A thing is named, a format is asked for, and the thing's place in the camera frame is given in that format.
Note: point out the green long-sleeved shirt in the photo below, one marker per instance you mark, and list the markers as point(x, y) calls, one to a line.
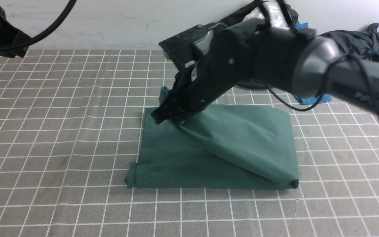
point(223, 147)

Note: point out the blue t-shirt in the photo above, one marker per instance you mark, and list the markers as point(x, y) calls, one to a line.
point(312, 100)

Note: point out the black garment in pile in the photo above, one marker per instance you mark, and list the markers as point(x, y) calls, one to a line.
point(237, 17)

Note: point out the white crumpled shirt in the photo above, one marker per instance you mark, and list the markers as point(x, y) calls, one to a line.
point(276, 15)

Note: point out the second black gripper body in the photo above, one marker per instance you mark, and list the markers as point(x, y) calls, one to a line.
point(195, 88)

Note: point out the second grey robot arm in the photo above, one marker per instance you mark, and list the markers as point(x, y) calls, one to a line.
point(212, 59)

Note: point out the grey checkered tablecloth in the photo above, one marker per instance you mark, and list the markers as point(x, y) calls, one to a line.
point(71, 124)

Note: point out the dark grey crumpled garment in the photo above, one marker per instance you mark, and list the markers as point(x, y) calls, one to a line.
point(363, 44)

